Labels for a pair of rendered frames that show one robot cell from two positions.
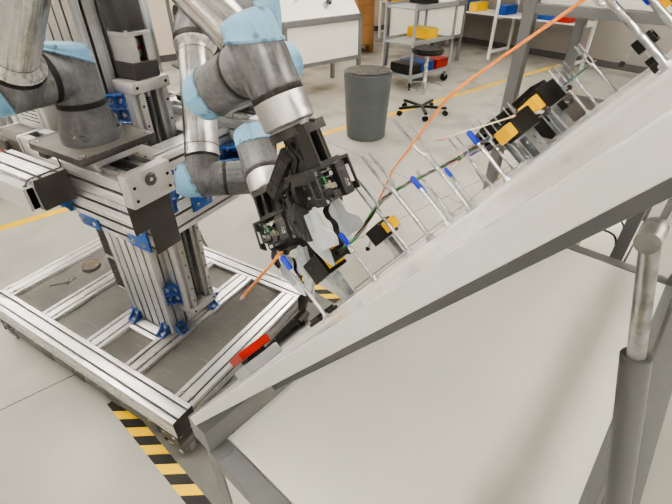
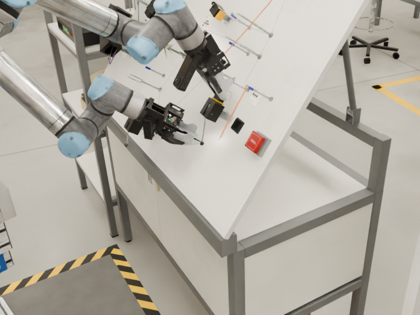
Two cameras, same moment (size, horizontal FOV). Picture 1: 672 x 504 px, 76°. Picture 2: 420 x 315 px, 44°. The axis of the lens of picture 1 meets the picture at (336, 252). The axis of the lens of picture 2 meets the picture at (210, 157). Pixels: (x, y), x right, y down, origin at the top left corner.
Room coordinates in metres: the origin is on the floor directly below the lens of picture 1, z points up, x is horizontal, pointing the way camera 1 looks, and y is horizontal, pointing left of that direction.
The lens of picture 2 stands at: (0.09, 1.33, 1.83)
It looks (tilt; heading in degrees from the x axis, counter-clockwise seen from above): 31 degrees down; 291
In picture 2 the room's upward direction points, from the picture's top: 3 degrees counter-clockwise
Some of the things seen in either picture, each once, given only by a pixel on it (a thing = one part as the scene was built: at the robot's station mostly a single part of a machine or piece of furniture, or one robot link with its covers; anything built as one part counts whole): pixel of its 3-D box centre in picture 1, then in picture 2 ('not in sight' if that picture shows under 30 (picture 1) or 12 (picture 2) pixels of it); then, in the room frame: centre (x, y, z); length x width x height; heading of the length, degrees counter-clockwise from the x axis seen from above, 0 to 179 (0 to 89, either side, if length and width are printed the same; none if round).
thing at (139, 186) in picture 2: not in sight; (133, 174); (1.08, -0.33, 0.60); 0.55 x 0.02 x 0.39; 138
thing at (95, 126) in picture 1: (86, 118); not in sight; (1.09, 0.64, 1.21); 0.15 x 0.15 x 0.10
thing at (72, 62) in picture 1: (67, 70); not in sight; (1.09, 0.65, 1.33); 0.13 x 0.12 x 0.14; 150
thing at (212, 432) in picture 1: (385, 282); (147, 157); (0.89, -0.13, 0.83); 1.18 x 0.05 x 0.06; 138
